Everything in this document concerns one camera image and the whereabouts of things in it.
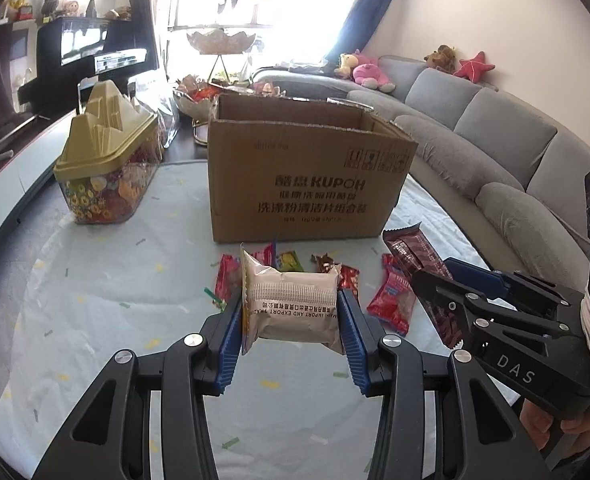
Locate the dark maroon snack bar packet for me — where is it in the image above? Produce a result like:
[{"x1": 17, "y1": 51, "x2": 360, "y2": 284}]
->
[{"x1": 382, "y1": 223, "x2": 463, "y2": 348}]

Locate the pale speckled tablecloth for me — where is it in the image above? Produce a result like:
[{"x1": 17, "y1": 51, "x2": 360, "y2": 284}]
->
[{"x1": 0, "y1": 160, "x2": 526, "y2": 480}]

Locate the clear candy container gold lid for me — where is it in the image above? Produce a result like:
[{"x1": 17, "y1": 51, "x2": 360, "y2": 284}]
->
[{"x1": 53, "y1": 80, "x2": 163, "y2": 226}]

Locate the small red snack packet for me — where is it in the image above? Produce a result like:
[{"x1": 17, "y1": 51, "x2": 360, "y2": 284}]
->
[{"x1": 337, "y1": 265, "x2": 361, "y2": 306}]

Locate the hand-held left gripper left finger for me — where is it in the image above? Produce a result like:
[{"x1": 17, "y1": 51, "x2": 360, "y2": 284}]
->
[{"x1": 31, "y1": 294, "x2": 244, "y2": 480}]

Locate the grey sectional sofa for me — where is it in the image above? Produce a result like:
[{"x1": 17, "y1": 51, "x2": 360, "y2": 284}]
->
[{"x1": 252, "y1": 55, "x2": 590, "y2": 261}]

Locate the person's right hand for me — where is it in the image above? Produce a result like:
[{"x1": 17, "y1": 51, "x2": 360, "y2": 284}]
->
[{"x1": 520, "y1": 400, "x2": 590, "y2": 461}]

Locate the green candy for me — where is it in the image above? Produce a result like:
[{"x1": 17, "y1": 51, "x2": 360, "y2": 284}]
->
[{"x1": 202, "y1": 287, "x2": 228, "y2": 313}]

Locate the black television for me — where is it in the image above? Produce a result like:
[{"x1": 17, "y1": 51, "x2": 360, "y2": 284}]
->
[{"x1": 0, "y1": 25, "x2": 33, "y2": 131}]

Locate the yellow green candy packet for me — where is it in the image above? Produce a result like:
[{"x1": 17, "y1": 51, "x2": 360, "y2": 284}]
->
[{"x1": 276, "y1": 251, "x2": 303, "y2": 273}]

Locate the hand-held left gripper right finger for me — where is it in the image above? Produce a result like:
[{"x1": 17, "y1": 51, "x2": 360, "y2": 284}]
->
[{"x1": 336, "y1": 289, "x2": 551, "y2": 480}]

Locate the red star pillow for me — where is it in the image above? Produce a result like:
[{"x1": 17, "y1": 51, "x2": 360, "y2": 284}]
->
[{"x1": 452, "y1": 51, "x2": 496, "y2": 83}]

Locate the beige snack packet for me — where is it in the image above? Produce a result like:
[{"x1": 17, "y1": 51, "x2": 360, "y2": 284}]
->
[{"x1": 238, "y1": 243, "x2": 344, "y2": 356}]

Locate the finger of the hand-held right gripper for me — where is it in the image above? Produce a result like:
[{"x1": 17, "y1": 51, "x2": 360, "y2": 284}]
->
[
  {"x1": 445, "y1": 257, "x2": 583, "y2": 311},
  {"x1": 411, "y1": 268, "x2": 571, "y2": 356}
]

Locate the brown plush toy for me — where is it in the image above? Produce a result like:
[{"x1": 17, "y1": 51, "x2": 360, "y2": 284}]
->
[{"x1": 423, "y1": 45, "x2": 457, "y2": 73}]

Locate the blue curtain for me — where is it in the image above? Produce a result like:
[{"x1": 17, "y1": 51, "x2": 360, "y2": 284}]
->
[
  {"x1": 342, "y1": 0, "x2": 401, "y2": 56},
  {"x1": 125, "y1": 0, "x2": 170, "y2": 75}
]

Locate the pink candy packet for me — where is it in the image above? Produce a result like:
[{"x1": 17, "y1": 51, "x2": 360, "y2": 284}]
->
[{"x1": 251, "y1": 245, "x2": 276, "y2": 268}]

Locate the black upright piano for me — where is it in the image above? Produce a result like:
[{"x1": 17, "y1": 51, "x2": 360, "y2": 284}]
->
[{"x1": 17, "y1": 16, "x2": 151, "y2": 111}]

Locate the grey television cabinet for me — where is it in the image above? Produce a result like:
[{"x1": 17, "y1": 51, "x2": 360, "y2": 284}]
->
[{"x1": 0, "y1": 105, "x2": 90, "y2": 271}]

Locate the white tiered petal bowl stand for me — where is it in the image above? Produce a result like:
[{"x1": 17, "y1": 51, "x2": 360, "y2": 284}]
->
[{"x1": 172, "y1": 27, "x2": 286, "y2": 147}]

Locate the brown candy wrapper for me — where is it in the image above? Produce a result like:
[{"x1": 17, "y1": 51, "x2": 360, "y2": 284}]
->
[{"x1": 311, "y1": 252, "x2": 343, "y2": 273}]

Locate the pile of snacks in bowl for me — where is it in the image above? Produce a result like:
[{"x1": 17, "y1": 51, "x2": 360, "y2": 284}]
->
[{"x1": 175, "y1": 75, "x2": 286, "y2": 103}]

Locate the pink plush toy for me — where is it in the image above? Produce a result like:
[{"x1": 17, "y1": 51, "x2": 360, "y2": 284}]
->
[{"x1": 352, "y1": 50, "x2": 396, "y2": 92}]

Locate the brown cardboard box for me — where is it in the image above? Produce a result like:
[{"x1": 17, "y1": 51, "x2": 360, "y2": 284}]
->
[{"x1": 206, "y1": 92, "x2": 419, "y2": 246}]

